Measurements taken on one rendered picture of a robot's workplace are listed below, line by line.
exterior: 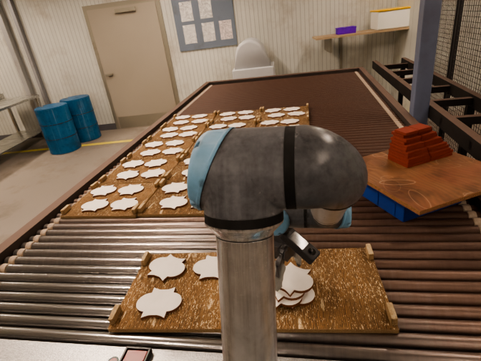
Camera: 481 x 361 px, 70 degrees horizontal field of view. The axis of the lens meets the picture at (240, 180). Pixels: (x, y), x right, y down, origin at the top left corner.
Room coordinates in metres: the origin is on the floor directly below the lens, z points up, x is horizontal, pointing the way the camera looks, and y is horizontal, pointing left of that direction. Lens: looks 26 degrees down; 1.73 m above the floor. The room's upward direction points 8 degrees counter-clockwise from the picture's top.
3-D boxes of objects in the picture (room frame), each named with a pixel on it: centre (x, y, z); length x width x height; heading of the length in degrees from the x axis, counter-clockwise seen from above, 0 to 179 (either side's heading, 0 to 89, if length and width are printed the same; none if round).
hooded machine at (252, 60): (5.87, -0.47, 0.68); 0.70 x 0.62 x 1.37; 84
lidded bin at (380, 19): (5.76, -2.64, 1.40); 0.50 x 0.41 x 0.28; 84
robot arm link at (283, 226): (0.73, -0.09, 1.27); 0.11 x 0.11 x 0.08; 76
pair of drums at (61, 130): (6.00, 2.83, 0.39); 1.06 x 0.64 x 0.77; 174
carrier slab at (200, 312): (0.89, 0.22, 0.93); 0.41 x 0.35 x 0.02; 81
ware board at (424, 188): (1.30, -0.78, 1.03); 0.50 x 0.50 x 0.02; 16
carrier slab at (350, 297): (0.82, -0.19, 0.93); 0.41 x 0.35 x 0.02; 80
